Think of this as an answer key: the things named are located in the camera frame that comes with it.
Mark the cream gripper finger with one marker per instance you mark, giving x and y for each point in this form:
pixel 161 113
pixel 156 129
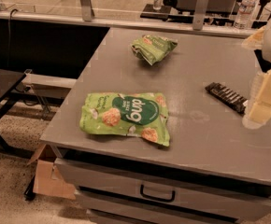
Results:
pixel 256 115

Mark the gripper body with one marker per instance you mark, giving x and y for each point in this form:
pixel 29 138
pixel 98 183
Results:
pixel 261 110

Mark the dark chocolate rxbar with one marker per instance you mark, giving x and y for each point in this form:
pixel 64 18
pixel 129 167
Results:
pixel 227 96

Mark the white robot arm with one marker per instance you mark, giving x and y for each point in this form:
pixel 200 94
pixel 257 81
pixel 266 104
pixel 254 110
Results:
pixel 260 40

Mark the large green snack bag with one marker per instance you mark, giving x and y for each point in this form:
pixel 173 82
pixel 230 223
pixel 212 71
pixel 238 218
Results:
pixel 139 115

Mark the green jalapeno chip bag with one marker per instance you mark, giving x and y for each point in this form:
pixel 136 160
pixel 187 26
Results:
pixel 153 48

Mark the clear water bottle right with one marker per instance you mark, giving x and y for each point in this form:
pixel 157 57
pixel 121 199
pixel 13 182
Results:
pixel 244 13

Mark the black chair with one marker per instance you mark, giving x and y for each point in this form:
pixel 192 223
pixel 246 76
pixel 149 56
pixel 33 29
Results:
pixel 187 8

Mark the grey drawer cabinet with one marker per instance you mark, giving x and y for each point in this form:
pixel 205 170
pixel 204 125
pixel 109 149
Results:
pixel 220 171

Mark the cardboard box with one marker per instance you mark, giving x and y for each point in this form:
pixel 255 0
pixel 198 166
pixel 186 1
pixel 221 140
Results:
pixel 48 179

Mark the black side table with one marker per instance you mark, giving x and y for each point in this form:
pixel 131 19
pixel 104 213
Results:
pixel 1 100

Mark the black drawer handle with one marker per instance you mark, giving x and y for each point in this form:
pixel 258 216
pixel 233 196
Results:
pixel 158 195

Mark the metal rail frame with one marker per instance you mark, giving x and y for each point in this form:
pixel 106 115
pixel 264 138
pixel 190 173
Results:
pixel 108 13

